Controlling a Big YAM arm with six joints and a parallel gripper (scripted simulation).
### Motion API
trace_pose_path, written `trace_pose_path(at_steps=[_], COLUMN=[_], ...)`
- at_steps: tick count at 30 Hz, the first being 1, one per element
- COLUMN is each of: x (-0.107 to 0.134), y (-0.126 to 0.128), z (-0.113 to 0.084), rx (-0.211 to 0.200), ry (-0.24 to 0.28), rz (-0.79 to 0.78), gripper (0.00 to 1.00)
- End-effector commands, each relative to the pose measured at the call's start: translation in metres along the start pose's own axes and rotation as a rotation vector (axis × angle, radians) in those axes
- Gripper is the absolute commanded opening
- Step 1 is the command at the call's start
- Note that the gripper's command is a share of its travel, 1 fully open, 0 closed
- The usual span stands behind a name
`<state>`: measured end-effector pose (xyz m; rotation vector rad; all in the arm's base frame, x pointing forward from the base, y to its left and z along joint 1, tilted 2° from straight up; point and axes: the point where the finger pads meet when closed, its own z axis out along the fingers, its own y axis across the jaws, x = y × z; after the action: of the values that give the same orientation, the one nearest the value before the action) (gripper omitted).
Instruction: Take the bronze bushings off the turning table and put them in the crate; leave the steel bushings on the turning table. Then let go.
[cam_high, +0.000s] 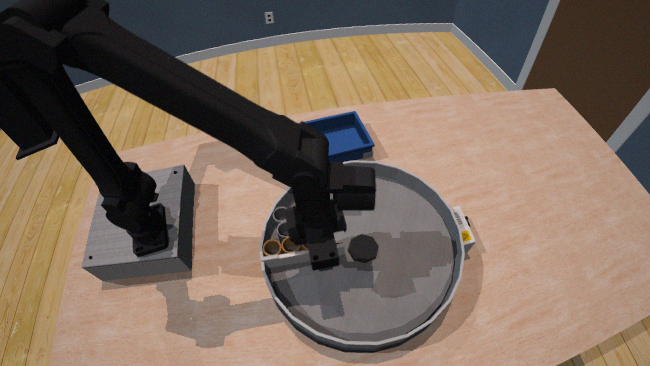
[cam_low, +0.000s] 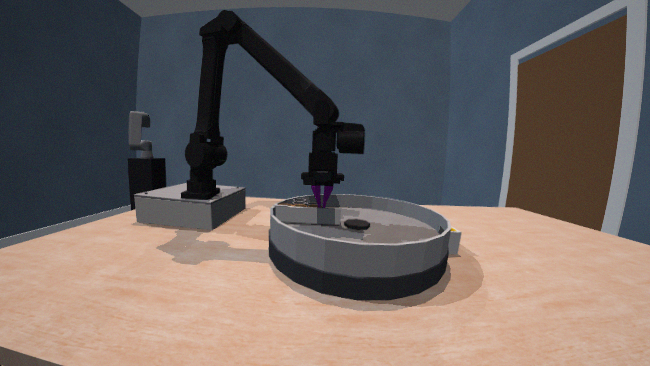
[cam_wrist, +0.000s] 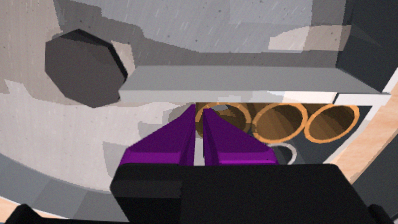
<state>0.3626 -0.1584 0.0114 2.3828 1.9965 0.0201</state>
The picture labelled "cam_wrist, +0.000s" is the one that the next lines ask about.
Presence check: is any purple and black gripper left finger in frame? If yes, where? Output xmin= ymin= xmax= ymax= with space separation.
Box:
xmin=118 ymin=104 xmax=196 ymax=167

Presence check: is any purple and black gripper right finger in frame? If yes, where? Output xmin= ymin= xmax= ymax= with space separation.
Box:
xmin=203 ymin=108 xmax=279 ymax=166

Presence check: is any bronze bushing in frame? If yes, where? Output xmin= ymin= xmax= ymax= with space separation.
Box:
xmin=301 ymin=103 xmax=359 ymax=143
xmin=246 ymin=103 xmax=308 ymax=143
xmin=195 ymin=102 xmax=251 ymax=138

